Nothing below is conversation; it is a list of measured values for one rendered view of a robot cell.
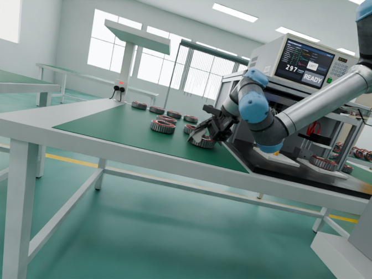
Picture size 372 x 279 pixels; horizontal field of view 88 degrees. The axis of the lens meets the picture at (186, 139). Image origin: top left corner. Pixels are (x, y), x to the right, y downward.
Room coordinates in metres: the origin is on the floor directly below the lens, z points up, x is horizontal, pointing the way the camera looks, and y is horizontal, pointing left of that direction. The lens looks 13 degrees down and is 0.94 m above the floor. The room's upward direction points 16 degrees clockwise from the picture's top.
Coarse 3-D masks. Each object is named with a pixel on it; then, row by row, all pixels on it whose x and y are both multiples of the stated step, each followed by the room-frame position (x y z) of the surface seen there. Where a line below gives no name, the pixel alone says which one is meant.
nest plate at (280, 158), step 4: (256, 148) 0.89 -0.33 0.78; (260, 152) 0.85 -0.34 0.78; (264, 156) 0.81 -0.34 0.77; (268, 156) 0.79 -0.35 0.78; (272, 156) 0.81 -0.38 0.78; (276, 156) 0.84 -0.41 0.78; (280, 156) 0.87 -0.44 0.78; (284, 156) 0.89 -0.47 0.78; (272, 160) 0.78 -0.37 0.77; (276, 160) 0.78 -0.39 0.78; (280, 160) 0.79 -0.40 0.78; (284, 160) 0.80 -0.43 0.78; (288, 160) 0.83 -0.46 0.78; (288, 164) 0.79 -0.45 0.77; (292, 164) 0.79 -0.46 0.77; (296, 164) 0.80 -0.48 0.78
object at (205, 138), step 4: (204, 136) 0.83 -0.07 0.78; (208, 136) 0.83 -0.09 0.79; (192, 140) 0.76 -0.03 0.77; (204, 140) 0.75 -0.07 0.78; (208, 140) 0.76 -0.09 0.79; (212, 140) 0.77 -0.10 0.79; (196, 144) 0.75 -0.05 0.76; (200, 144) 0.74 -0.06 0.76; (204, 144) 0.74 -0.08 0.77; (208, 144) 0.75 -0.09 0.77; (212, 144) 0.76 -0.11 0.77; (208, 148) 0.76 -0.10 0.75
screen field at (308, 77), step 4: (304, 72) 1.00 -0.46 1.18; (308, 72) 1.00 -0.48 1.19; (304, 76) 1.00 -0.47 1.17; (308, 76) 1.00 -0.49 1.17; (312, 76) 1.01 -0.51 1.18; (316, 76) 1.01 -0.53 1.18; (320, 76) 1.01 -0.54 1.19; (304, 80) 1.00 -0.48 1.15; (308, 80) 1.00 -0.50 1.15; (312, 80) 1.01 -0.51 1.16; (316, 80) 1.01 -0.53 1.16; (320, 80) 1.01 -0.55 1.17; (316, 84) 1.01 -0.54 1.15; (320, 84) 1.01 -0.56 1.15
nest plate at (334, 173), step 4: (300, 160) 0.93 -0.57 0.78; (304, 160) 0.95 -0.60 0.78; (308, 164) 0.88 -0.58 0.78; (312, 164) 0.88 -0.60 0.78; (312, 168) 0.85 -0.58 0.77; (316, 168) 0.83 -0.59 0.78; (320, 168) 0.84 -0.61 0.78; (320, 172) 0.81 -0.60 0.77; (324, 172) 0.82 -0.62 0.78; (328, 172) 0.82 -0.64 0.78; (332, 172) 0.83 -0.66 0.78; (336, 172) 0.86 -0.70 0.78; (336, 176) 0.83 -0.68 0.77; (340, 176) 0.83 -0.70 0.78; (344, 176) 0.83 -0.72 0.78
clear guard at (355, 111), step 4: (340, 108) 0.93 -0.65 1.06; (344, 108) 0.90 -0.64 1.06; (348, 108) 0.87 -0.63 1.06; (352, 108) 0.84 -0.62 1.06; (356, 108) 0.81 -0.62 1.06; (360, 108) 0.79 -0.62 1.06; (340, 112) 1.08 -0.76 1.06; (344, 112) 1.03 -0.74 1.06; (348, 112) 0.99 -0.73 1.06; (352, 112) 0.95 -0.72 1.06; (356, 112) 0.91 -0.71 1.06; (360, 112) 0.77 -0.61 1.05; (364, 112) 0.78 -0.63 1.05; (368, 112) 0.79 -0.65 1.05; (360, 116) 1.01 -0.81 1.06; (364, 116) 0.76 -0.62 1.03; (368, 116) 0.77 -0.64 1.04; (364, 120) 0.74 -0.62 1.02; (368, 120) 0.75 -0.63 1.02; (364, 124) 0.74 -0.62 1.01; (368, 124) 0.74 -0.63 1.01
